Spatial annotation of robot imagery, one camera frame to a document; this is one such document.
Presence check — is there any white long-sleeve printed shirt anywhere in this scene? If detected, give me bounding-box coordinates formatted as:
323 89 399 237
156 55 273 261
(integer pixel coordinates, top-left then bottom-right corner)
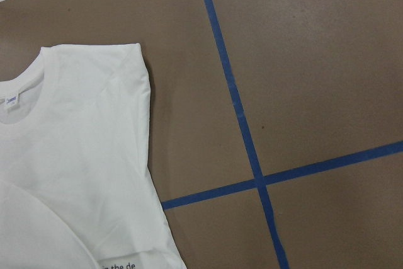
1 43 185 268

